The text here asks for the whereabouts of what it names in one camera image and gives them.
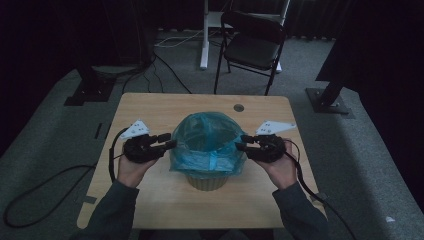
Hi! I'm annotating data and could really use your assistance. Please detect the black folding chair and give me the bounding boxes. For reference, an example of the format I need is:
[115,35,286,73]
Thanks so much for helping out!
[213,10,288,97]

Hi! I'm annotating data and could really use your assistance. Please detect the black stand base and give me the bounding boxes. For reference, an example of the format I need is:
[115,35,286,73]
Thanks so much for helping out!
[63,64,116,107]
[305,79,352,116]

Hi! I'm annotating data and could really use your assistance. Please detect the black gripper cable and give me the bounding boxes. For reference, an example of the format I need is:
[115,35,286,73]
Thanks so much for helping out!
[3,127,130,229]
[283,139,358,240]

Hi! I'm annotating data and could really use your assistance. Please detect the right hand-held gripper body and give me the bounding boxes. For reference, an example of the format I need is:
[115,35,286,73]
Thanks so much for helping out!
[245,120,297,164]

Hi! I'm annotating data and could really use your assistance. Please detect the white floor cable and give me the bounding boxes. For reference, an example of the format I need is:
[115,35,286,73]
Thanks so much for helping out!
[154,29,205,48]

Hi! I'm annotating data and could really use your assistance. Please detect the green plastic trash bin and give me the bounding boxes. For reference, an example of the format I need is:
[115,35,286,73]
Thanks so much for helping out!
[185,173,230,192]

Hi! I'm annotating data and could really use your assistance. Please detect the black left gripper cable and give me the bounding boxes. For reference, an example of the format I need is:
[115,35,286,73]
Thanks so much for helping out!
[3,127,130,229]

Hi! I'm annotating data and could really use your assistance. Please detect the black floor cables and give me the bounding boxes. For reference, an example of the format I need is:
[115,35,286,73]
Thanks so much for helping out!
[121,49,193,95]

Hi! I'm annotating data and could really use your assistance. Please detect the person's left hand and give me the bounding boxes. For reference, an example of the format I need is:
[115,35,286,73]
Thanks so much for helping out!
[116,151,160,189]

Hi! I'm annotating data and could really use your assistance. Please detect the blue plastic trash bag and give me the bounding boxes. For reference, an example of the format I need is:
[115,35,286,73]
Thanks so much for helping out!
[169,111,248,178]

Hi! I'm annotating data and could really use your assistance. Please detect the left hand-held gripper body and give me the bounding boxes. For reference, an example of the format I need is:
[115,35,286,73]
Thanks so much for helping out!
[118,119,167,165]

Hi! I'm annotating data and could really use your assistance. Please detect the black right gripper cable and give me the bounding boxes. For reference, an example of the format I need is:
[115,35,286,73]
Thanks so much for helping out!
[283,139,358,240]

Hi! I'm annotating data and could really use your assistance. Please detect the person's right hand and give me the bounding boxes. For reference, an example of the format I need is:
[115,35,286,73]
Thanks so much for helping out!
[259,141,299,191]

